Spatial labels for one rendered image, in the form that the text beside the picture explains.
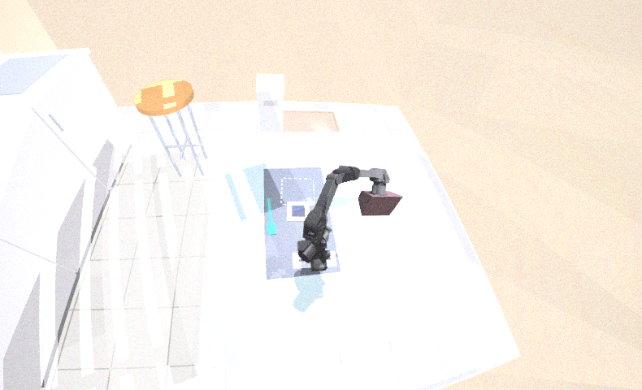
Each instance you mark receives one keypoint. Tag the white square tile with dark blue centre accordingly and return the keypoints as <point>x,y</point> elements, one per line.
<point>297,211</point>

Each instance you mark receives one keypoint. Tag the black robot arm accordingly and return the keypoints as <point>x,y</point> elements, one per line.
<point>316,221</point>

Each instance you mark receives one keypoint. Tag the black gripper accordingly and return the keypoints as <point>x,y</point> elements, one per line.
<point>319,263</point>

